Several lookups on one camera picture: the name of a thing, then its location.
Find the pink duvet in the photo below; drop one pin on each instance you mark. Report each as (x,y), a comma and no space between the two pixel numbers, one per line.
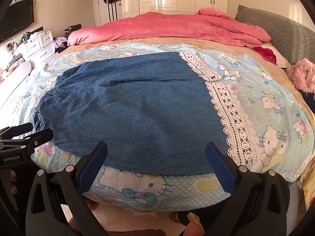
(207,24)

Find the pink fluffy garment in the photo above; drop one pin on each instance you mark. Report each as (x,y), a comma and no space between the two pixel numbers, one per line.
(302,75)

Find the red pillow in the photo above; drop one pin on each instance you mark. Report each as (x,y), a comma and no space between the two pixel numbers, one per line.
(267,54)

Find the white drawer chest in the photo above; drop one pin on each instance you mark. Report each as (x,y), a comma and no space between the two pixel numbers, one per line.
(39,48)

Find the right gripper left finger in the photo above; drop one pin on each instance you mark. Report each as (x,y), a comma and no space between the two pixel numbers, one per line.
(56,205)

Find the dark clothes pile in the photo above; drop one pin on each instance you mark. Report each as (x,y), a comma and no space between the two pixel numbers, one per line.
(71,29)

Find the black television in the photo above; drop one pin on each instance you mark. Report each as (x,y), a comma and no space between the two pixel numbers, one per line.
(18,16)

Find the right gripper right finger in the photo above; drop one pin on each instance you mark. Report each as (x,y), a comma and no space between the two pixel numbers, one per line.
(259,201)

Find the blue denim pants lace hem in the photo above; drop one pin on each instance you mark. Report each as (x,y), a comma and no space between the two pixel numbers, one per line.
(156,113)

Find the grey quilted headboard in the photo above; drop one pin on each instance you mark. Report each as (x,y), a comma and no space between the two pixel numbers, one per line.
(292,39)

